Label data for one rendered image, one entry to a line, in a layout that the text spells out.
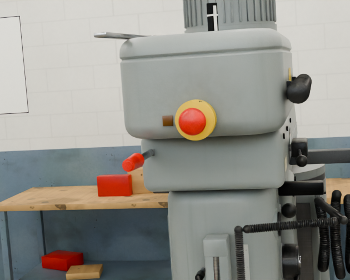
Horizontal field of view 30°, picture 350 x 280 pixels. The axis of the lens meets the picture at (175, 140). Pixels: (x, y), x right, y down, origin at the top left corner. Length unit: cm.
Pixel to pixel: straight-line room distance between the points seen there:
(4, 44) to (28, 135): 82
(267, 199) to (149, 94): 30
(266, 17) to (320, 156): 33
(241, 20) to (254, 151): 37
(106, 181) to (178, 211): 399
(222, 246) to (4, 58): 502
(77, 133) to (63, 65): 60
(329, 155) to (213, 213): 43
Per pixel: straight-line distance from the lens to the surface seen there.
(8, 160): 607
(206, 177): 110
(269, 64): 100
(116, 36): 100
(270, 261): 118
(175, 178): 111
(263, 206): 115
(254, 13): 138
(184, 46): 100
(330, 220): 108
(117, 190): 513
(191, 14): 141
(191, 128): 95
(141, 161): 101
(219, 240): 112
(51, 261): 571
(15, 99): 599
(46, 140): 591
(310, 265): 164
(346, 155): 150
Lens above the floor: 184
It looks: 6 degrees down
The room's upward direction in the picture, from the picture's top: 4 degrees counter-clockwise
